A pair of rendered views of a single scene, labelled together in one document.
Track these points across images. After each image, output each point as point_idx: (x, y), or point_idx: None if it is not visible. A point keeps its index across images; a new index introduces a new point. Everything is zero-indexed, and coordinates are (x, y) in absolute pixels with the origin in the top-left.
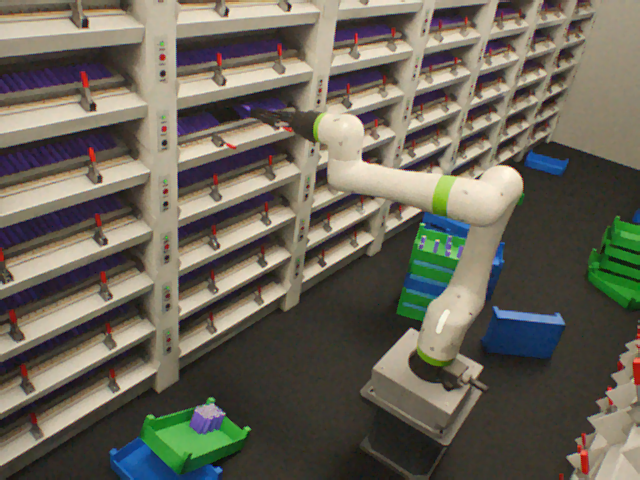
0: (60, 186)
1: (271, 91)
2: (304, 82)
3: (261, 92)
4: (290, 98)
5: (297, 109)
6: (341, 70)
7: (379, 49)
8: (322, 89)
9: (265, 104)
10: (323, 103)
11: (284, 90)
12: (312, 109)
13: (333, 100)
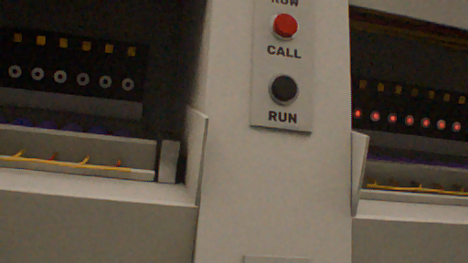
0: None
1: (122, 121)
2: (204, 8)
3: (67, 114)
4: (180, 130)
5: (163, 141)
6: (445, 5)
7: None
8: (306, 29)
9: (17, 121)
10: (335, 118)
11: (176, 115)
12: (238, 125)
13: (462, 190)
